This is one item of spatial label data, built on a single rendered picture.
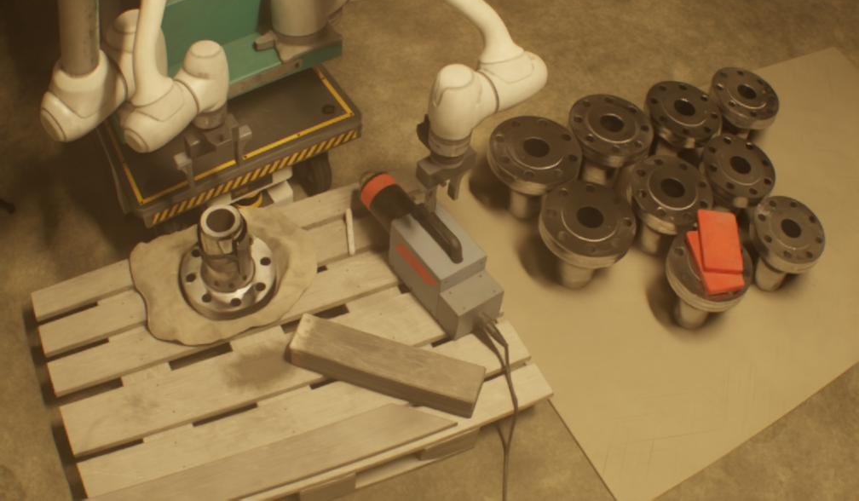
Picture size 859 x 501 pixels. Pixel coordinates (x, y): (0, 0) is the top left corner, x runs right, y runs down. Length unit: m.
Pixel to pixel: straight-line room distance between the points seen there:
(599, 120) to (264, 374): 1.21
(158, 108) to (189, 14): 0.55
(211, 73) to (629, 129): 1.32
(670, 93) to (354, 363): 1.35
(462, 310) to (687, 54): 1.67
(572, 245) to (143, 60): 1.21
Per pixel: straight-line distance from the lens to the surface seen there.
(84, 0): 1.96
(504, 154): 2.66
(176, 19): 2.44
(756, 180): 2.85
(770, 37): 3.96
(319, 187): 2.77
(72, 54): 2.08
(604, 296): 2.72
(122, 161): 2.60
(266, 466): 2.20
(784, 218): 2.79
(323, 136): 2.58
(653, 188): 2.69
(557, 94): 3.26
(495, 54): 2.08
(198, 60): 2.01
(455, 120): 2.02
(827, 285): 3.04
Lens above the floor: 2.15
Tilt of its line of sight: 50 degrees down
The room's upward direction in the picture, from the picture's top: 8 degrees clockwise
